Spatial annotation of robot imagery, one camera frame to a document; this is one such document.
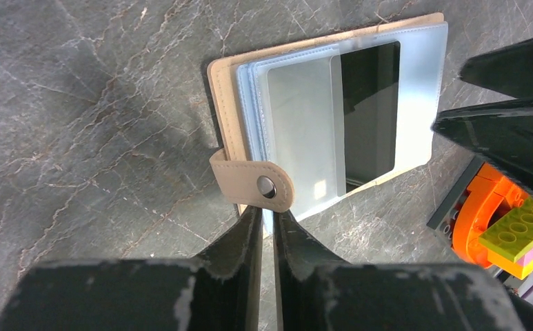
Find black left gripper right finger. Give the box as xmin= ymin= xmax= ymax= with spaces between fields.
xmin=273 ymin=212 xmax=523 ymax=330

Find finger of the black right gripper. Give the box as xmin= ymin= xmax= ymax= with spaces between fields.
xmin=432 ymin=99 xmax=533 ymax=196
xmin=459 ymin=38 xmax=533 ymax=99

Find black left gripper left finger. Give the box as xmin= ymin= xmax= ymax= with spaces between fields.
xmin=0 ymin=207 xmax=263 ymax=330

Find black credit card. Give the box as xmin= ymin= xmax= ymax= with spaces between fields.
xmin=341 ymin=41 xmax=401 ymax=192

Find beige leather card holder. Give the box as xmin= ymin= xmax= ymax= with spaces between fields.
xmin=208 ymin=12 xmax=448 ymax=234

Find orange bowl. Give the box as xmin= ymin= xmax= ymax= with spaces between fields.
xmin=452 ymin=163 xmax=529 ymax=269

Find coloured toy blocks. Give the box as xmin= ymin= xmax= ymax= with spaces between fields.
xmin=479 ymin=197 xmax=533 ymax=280

